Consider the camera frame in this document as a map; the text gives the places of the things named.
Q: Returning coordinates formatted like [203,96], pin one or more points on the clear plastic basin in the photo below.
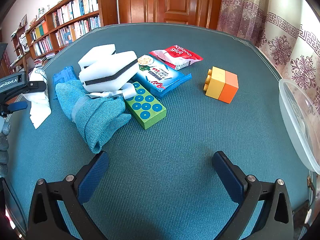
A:
[295,120]

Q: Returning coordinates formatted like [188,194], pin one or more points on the small wooden shelf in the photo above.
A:
[28,42]

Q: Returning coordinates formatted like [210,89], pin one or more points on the red and white packet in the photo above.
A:
[177,55]

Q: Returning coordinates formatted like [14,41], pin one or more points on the wooden door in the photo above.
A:
[175,0]

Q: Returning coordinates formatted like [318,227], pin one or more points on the white labelled packet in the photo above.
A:
[40,105]

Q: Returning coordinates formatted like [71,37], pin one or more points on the white mesh cloth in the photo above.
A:
[128,91]

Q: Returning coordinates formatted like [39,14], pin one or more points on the wooden bookshelf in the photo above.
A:
[107,5]

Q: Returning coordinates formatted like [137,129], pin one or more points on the yellow and orange toy block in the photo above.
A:
[220,85]

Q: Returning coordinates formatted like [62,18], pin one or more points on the blue snack packet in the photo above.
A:
[162,76]

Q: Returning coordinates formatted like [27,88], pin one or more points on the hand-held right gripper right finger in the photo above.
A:
[227,177]

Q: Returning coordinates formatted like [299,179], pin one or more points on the rows of books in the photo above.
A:
[80,5]

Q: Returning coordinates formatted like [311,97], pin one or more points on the sheer purple patterned curtain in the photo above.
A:
[237,12]

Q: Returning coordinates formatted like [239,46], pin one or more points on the person's left hand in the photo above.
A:
[3,150]

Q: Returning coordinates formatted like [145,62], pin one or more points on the green block with blue dots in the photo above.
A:
[147,110]

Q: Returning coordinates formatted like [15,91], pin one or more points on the white sponge with dark layer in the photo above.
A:
[100,52]
[107,67]

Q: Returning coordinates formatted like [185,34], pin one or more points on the picture frame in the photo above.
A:
[24,20]

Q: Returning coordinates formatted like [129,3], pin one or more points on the teal woven cloth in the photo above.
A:
[100,120]

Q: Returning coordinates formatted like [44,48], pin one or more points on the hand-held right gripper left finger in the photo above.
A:
[95,172]

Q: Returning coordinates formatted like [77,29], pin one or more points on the blue plastic packet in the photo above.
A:
[63,76]

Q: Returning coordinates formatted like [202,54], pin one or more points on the white purple patterned curtain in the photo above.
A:
[295,42]

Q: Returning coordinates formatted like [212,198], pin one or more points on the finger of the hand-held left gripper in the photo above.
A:
[37,86]
[17,106]

